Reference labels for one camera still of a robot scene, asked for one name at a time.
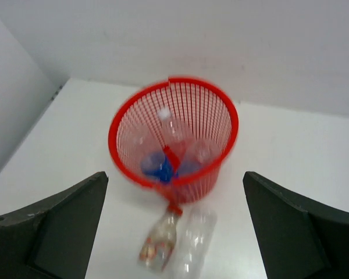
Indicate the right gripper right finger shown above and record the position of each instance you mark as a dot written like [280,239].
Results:
[298,237]

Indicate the red mesh plastic bin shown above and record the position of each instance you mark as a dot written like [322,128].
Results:
[190,121]

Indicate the red label small bottle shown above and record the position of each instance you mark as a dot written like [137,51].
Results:
[161,240]

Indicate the clear crushed bottle blue cap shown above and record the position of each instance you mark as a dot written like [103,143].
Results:
[193,244]

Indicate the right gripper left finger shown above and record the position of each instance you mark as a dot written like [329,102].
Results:
[54,237]

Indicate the clear bottle white cap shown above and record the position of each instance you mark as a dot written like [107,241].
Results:
[176,132]

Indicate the blue label bottle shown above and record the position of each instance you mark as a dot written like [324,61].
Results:
[200,154]
[157,167]

